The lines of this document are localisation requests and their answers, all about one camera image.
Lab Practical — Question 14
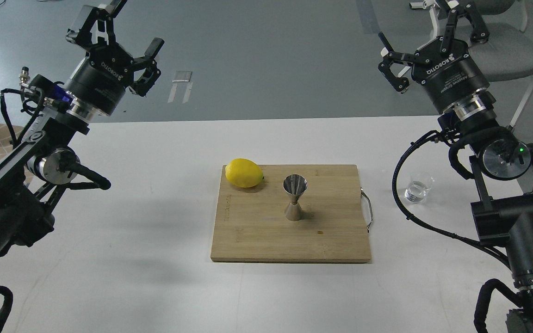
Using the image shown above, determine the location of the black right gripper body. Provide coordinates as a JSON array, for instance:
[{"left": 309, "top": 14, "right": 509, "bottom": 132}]
[{"left": 412, "top": 39, "right": 491, "bottom": 114}]

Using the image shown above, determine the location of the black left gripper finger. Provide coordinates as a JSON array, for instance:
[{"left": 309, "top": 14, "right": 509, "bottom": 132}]
[
  {"left": 66, "top": 0, "right": 128, "bottom": 56},
  {"left": 129, "top": 38, "right": 165, "bottom": 97}
]

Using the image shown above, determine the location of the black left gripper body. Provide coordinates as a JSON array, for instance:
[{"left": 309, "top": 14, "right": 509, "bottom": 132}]
[{"left": 65, "top": 46, "right": 134, "bottom": 116}]

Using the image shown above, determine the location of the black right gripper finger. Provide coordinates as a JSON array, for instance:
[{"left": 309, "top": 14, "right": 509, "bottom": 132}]
[
  {"left": 435, "top": 0, "right": 490, "bottom": 55},
  {"left": 378, "top": 32, "right": 416, "bottom": 94}
]

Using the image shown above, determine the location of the clear glass cup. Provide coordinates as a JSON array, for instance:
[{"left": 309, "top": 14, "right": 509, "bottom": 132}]
[{"left": 404, "top": 172, "right": 435, "bottom": 204}]

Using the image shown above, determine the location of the steel double jigger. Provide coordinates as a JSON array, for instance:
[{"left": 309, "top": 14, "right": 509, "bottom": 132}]
[{"left": 283, "top": 173, "right": 308, "bottom": 221}]

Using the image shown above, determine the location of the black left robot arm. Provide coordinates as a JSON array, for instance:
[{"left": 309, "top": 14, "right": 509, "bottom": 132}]
[{"left": 0, "top": 0, "right": 164, "bottom": 332}]

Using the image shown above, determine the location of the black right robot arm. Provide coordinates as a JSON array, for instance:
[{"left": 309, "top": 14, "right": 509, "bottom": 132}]
[{"left": 378, "top": 0, "right": 533, "bottom": 333}]

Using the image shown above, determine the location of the grey office chair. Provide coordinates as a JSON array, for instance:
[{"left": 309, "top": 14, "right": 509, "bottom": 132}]
[{"left": 409, "top": 0, "right": 533, "bottom": 129}]

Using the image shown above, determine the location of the yellow lemon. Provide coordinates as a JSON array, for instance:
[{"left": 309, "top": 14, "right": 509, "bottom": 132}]
[{"left": 225, "top": 158, "right": 264, "bottom": 188}]

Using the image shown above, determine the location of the bamboo cutting board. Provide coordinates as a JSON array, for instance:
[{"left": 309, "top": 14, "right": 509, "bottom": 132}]
[{"left": 210, "top": 165, "right": 372, "bottom": 264}]

